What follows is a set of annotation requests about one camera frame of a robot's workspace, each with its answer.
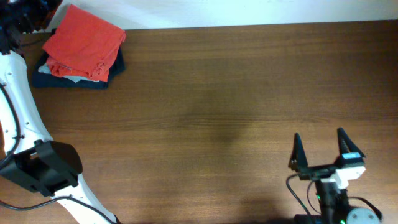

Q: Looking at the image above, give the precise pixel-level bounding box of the red McKinney Boyd t-shirt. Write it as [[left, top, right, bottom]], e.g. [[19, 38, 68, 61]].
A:
[[43, 4, 126, 72]]

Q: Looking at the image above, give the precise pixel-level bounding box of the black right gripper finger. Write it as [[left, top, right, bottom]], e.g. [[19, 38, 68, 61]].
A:
[[337, 128, 366, 158], [288, 133, 308, 172]]

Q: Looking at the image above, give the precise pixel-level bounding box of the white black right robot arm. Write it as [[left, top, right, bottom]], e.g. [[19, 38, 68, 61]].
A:
[[285, 128, 384, 224]]

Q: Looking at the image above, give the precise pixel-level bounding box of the folded navy blue shirt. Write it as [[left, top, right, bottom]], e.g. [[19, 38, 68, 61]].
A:
[[32, 47, 125, 89]]

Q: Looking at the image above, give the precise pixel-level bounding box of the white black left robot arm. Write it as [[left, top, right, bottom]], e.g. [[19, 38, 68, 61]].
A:
[[1, 1, 119, 223]]

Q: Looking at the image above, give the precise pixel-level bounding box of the folded light blue shirt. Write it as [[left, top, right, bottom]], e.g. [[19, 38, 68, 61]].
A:
[[38, 63, 91, 83]]

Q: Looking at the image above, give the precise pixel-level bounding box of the folded red soccer shirt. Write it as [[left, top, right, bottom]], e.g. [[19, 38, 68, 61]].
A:
[[46, 56, 109, 82]]

